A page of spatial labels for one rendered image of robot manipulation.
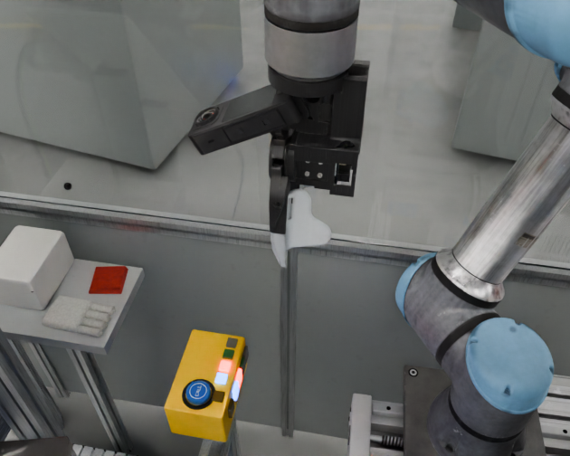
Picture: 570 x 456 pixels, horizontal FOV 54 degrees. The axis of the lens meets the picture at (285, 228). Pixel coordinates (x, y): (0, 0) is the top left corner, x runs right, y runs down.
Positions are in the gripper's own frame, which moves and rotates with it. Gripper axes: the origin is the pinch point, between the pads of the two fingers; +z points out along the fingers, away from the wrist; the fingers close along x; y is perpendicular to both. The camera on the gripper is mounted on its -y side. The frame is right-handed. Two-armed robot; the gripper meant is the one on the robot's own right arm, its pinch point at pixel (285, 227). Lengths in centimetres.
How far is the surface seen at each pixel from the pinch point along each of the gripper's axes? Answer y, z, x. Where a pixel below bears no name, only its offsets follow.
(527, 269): 45, 48, 45
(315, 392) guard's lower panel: 1, 115, 46
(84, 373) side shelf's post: -62, 95, 29
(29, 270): -63, 51, 28
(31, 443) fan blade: -31.2, 29.3, -16.9
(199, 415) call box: -13.3, 41.2, -3.4
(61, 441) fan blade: -27.3, 28.9, -16.0
